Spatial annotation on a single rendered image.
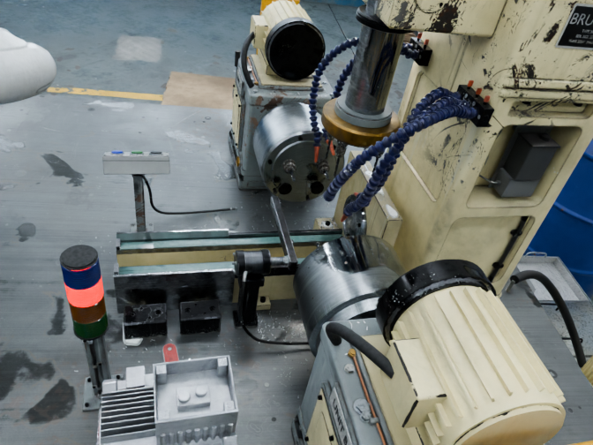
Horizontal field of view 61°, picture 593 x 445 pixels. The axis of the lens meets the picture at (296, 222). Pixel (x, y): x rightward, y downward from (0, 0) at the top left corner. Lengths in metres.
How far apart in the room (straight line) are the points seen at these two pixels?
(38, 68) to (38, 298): 0.58
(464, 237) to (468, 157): 0.25
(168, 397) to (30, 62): 0.70
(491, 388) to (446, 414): 0.06
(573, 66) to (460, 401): 0.70
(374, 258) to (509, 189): 0.39
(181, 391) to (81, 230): 0.87
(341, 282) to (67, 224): 0.93
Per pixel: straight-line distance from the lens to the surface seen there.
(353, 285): 0.98
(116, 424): 0.85
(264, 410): 1.20
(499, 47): 1.07
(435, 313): 0.73
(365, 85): 1.09
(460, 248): 1.32
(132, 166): 1.40
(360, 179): 1.32
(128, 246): 1.36
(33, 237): 1.61
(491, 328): 0.71
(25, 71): 1.15
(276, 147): 1.41
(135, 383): 0.91
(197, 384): 0.86
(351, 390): 0.83
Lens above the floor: 1.84
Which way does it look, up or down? 39 degrees down
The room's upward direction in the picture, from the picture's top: 11 degrees clockwise
